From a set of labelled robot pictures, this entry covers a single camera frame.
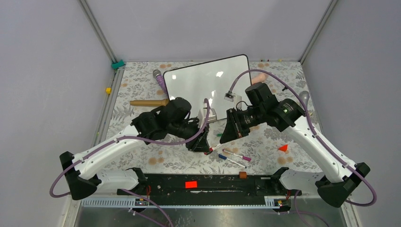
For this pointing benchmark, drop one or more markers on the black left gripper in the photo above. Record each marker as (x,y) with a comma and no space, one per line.
(200,143)

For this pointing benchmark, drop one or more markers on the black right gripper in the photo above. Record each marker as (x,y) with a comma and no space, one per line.
(233,125)

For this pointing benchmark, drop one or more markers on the white black-framed whiteboard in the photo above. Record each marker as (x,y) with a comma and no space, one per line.
(210,80)

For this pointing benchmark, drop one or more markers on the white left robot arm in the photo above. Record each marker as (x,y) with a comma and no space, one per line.
(168,125)

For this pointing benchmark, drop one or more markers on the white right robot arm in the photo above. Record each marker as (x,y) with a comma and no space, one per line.
(339,175)

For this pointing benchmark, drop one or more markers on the blue whiteboard marker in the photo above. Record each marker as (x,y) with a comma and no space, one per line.
(231,161)

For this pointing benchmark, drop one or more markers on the pink whiteboard marker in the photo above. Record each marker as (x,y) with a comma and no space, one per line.
(237,155)

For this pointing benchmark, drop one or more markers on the small brown block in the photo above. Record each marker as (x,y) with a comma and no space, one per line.
(242,175)

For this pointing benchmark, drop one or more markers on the wooden rolling pin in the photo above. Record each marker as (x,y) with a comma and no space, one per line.
(149,103)

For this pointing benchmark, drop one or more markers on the red triangular block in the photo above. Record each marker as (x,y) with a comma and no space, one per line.
(283,148)

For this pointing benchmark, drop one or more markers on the grey toy microphone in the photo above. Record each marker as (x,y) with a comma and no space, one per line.
(305,96)

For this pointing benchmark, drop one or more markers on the purple toy microphone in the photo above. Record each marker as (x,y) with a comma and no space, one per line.
(160,80)

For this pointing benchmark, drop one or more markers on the floral table mat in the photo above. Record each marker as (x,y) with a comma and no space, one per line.
(261,145)

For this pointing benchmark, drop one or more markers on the teal corner clip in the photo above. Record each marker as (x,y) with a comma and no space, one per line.
(117,65)

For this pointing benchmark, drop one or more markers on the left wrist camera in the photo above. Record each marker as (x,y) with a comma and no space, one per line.
(210,116)

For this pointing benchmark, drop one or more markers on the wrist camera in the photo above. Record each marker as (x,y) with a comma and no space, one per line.
(230,96)
(210,116)

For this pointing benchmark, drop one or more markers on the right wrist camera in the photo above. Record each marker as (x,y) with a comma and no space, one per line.
(230,96)

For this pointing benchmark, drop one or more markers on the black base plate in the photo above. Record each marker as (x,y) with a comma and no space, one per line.
(184,186)

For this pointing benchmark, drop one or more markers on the pink toy handle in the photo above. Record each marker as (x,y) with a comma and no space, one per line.
(261,77)

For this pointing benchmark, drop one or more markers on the white cable duct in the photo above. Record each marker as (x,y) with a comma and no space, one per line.
(196,202)

